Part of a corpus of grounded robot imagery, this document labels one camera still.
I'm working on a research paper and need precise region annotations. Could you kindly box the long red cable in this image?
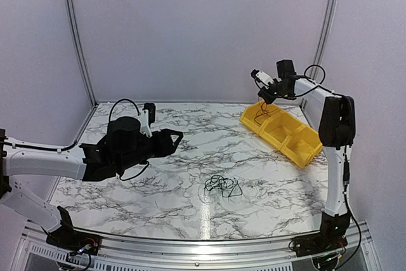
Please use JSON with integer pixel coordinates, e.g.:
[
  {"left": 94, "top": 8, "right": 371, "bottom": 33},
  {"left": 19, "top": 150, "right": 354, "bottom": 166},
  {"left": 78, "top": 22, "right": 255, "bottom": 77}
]
[{"left": 252, "top": 105, "right": 270, "bottom": 126}]

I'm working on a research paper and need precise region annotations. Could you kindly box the aluminium front rail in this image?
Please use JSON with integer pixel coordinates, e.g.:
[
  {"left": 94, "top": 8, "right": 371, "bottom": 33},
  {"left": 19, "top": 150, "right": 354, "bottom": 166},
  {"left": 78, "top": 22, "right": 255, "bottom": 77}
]
[{"left": 10, "top": 221, "right": 383, "bottom": 270}]

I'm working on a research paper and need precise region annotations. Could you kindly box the aluminium frame post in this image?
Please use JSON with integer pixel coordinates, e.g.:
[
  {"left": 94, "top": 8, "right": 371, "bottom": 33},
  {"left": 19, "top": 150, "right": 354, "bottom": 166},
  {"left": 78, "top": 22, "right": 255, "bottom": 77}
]
[
  {"left": 65, "top": 0, "right": 98, "bottom": 107},
  {"left": 299, "top": 0, "right": 342, "bottom": 109}
]

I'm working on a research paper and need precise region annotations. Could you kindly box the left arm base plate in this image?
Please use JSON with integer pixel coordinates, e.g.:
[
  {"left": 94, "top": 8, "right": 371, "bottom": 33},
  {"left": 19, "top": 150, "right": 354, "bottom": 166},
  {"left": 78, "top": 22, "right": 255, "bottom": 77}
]
[{"left": 44, "top": 227, "right": 102, "bottom": 255}]

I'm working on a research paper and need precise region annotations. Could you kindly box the yellow bin right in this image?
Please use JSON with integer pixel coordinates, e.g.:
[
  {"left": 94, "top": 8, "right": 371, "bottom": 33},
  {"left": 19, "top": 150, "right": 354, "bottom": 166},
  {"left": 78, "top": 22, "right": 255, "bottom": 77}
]
[{"left": 280, "top": 125, "right": 323, "bottom": 169}]

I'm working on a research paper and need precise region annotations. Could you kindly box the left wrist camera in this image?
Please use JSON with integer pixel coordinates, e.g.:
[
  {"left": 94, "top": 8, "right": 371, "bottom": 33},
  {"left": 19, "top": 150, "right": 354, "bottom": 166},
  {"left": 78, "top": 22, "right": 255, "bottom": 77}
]
[{"left": 139, "top": 103, "right": 156, "bottom": 138}]

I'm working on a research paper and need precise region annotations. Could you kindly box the yellow bin left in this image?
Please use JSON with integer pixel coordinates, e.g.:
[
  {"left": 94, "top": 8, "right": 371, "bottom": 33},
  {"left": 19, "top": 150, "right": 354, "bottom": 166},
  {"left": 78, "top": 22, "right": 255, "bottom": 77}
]
[{"left": 239, "top": 100, "right": 283, "bottom": 135}]

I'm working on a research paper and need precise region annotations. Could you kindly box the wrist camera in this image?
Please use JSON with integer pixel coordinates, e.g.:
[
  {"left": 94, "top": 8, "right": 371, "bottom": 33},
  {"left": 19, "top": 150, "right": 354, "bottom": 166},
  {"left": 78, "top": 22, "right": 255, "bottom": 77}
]
[
  {"left": 251, "top": 69, "right": 275, "bottom": 89},
  {"left": 139, "top": 103, "right": 156, "bottom": 138}
]

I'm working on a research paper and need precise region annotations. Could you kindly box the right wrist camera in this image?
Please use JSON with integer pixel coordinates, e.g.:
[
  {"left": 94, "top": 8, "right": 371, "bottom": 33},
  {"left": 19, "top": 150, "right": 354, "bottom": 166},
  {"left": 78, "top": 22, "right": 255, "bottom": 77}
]
[{"left": 251, "top": 69, "right": 275, "bottom": 89}]

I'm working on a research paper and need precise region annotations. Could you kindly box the yellow bin middle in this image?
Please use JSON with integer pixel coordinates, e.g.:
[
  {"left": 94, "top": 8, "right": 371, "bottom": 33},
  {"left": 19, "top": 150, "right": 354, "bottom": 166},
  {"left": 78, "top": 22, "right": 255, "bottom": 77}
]
[{"left": 259, "top": 112, "right": 306, "bottom": 150}]

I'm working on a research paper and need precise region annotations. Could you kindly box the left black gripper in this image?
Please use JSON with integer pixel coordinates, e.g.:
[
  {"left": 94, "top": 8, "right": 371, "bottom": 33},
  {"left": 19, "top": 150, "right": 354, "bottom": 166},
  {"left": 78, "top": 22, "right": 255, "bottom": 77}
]
[{"left": 117, "top": 129, "right": 184, "bottom": 172}]

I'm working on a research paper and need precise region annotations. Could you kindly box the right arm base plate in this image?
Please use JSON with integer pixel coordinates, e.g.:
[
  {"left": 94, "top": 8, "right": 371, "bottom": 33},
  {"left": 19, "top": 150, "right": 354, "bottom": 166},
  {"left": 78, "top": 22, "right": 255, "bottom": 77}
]
[{"left": 288, "top": 233, "right": 348, "bottom": 257}]

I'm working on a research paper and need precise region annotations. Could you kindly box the yellow bin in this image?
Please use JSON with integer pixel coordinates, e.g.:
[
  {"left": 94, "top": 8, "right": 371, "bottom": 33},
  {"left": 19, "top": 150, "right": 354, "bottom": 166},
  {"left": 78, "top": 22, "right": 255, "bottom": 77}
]
[
  {"left": 280, "top": 125, "right": 323, "bottom": 169},
  {"left": 239, "top": 100, "right": 283, "bottom": 135},
  {"left": 259, "top": 112, "right": 306, "bottom": 150}
]

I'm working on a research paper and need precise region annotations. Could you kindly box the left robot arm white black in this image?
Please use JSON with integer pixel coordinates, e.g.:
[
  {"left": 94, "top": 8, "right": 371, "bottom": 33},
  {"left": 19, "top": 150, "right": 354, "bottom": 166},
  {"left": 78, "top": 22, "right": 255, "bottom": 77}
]
[{"left": 1, "top": 103, "right": 183, "bottom": 249}]

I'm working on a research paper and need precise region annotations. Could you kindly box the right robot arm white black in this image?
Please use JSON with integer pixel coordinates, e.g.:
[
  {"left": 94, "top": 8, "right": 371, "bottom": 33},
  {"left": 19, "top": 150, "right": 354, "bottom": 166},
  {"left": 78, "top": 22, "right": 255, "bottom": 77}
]
[{"left": 251, "top": 60, "right": 356, "bottom": 254}]

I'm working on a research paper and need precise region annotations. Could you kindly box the right aluminium frame post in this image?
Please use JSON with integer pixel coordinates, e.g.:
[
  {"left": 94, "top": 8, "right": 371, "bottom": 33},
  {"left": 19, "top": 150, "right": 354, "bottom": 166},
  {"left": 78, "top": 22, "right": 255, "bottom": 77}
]
[{"left": 299, "top": 0, "right": 342, "bottom": 109}]

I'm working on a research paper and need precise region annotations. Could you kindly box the left aluminium frame post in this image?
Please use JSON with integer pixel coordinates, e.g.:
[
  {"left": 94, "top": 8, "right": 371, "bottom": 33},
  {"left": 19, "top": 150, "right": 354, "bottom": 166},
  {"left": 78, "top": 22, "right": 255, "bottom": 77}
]
[{"left": 65, "top": 0, "right": 98, "bottom": 107}]

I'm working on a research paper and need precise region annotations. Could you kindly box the cable pile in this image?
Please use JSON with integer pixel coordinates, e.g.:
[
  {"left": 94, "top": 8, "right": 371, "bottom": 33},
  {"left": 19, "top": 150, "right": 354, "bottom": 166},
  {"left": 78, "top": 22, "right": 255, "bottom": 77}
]
[{"left": 198, "top": 175, "right": 244, "bottom": 204}]

